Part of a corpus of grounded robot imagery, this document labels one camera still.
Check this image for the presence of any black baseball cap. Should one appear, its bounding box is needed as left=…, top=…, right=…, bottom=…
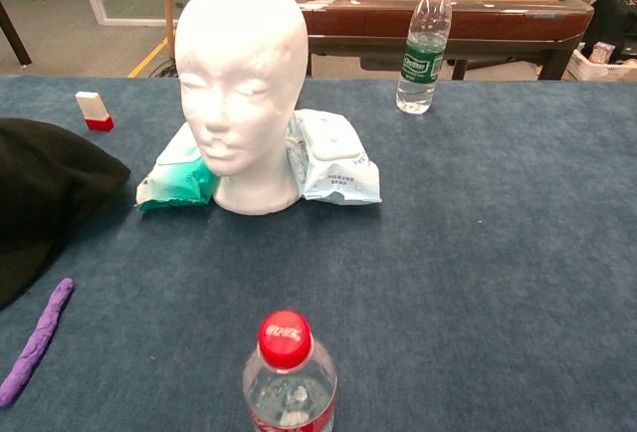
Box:
left=0, top=117, right=132, bottom=312

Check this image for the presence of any white foam mannequin head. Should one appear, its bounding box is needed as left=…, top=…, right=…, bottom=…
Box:
left=173, top=0, right=310, bottom=215

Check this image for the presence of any blue wet wipes pack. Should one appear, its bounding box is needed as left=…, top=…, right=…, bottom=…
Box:
left=286, top=108, right=383, bottom=205

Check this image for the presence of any green wet wipes pack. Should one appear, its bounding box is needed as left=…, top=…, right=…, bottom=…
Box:
left=134, top=121, right=220, bottom=212

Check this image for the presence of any green label water bottle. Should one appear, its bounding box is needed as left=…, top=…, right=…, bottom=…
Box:
left=395, top=0, right=454, bottom=115

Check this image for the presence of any blue table cloth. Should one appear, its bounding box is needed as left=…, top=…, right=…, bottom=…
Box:
left=0, top=74, right=637, bottom=432

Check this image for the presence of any red cap water bottle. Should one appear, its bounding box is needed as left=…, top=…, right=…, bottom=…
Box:
left=242, top=309, right=338, bottom=432

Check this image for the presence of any brown mahjong table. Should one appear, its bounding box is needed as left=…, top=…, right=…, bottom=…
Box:
left=278, top=0, right=595, bottom=82

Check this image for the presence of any white and red small box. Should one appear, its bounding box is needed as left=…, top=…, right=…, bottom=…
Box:
left=74, top=91, right=115, bottom=132

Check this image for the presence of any white plastic basket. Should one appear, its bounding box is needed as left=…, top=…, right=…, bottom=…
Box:
left=566, top=48, right=637, bottom=83

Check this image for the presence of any purple clay stick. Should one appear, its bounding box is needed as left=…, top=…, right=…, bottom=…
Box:
left=0, top=277, right=76, bottom=407

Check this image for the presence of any dark table leg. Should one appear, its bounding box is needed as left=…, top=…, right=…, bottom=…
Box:
left=0, top=1, right=33, bottom=66

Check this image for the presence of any black bag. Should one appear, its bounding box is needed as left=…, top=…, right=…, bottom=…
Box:
left=579, top=0, right=637, bottom=65

